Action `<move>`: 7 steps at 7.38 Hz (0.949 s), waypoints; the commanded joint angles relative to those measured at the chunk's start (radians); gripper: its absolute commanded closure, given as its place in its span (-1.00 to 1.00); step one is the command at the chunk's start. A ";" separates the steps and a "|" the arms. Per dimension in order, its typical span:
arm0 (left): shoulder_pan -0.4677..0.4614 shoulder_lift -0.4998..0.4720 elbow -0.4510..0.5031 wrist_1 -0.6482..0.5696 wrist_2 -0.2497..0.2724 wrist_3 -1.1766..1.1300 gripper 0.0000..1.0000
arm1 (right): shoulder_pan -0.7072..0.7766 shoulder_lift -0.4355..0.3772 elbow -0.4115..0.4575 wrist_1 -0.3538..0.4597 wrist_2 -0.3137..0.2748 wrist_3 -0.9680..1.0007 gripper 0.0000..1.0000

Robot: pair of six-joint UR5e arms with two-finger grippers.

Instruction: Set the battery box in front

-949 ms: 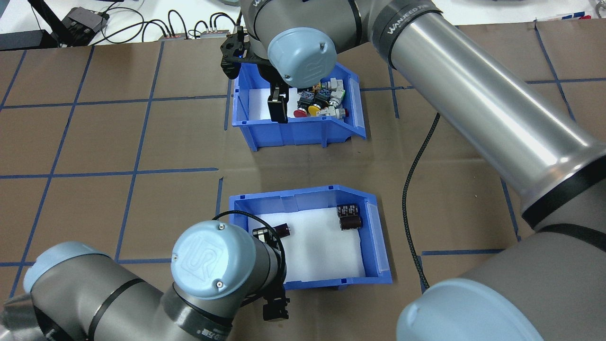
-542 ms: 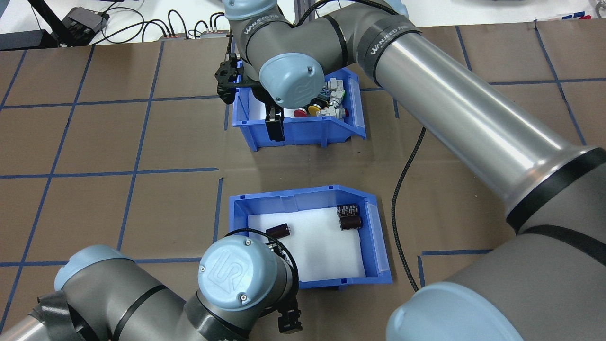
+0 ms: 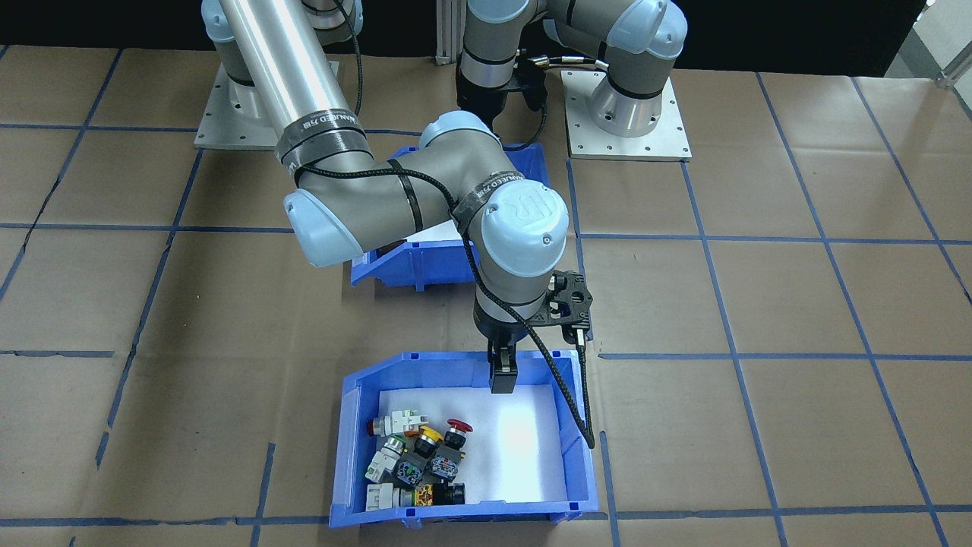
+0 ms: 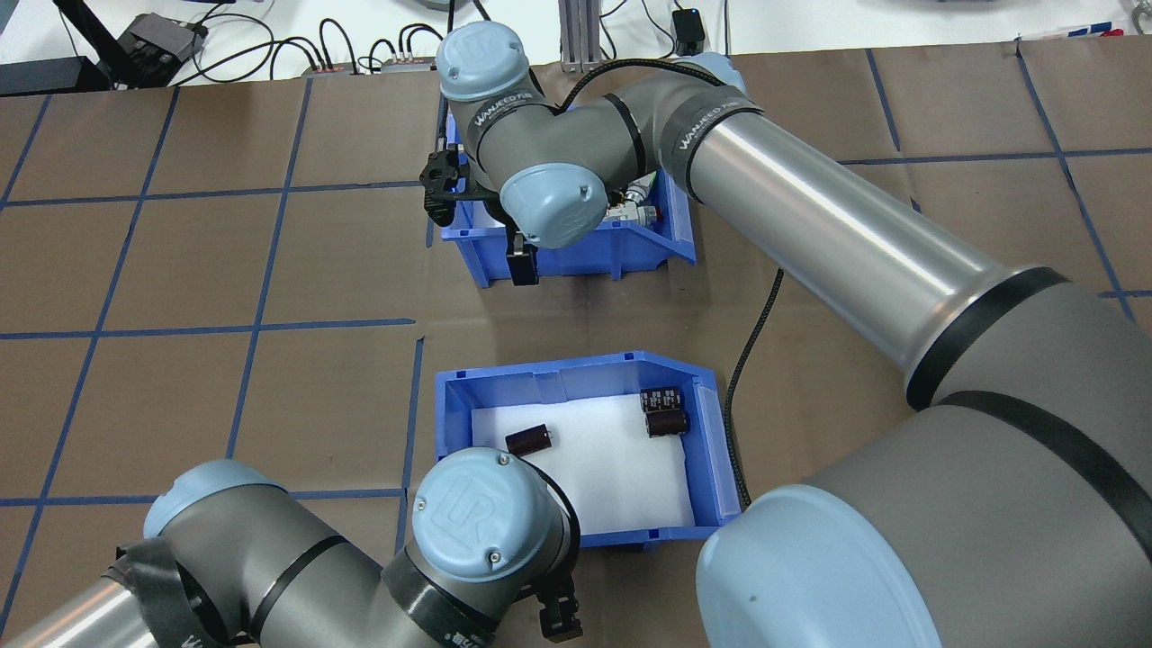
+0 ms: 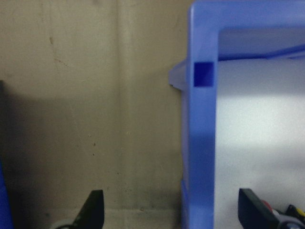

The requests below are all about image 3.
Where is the blue plastic storage bin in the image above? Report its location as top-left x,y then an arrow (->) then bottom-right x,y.
351,141 -> 552,291
328,349 -> 599,529

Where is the red mushroom emergency button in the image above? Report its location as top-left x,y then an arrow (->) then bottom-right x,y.
428,418 -> 473,482

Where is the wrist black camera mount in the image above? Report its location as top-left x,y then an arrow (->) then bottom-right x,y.
545,268 -> 595,344
504,70 -> 550,115

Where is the short aluminium profile post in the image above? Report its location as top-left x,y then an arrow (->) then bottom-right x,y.
435,0 -> 465,66

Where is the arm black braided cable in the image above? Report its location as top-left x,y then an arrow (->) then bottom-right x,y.
292,0 -> 598,451

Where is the black cable with silver plug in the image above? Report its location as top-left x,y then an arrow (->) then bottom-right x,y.
524,49 -> 610,73

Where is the white red-headed pushbutton switch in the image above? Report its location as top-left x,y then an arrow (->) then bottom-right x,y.
367,409 -> 428,440

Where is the grey yellow-headed pushbutton switch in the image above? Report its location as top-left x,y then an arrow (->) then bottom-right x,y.
395,425 -> 445,487

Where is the black yellow-labelled selector switch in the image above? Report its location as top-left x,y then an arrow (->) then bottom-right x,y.
414,482 -> 466,507

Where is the white green-ringed pushbutton switch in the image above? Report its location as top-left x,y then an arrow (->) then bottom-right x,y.
365,435 -> 409,484

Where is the plain white switch block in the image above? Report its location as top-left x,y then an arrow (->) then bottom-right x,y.
365,484 -> 417,512

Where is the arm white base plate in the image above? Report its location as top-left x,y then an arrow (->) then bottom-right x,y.
194,59 -> 340,150
560,70 -> 693,162

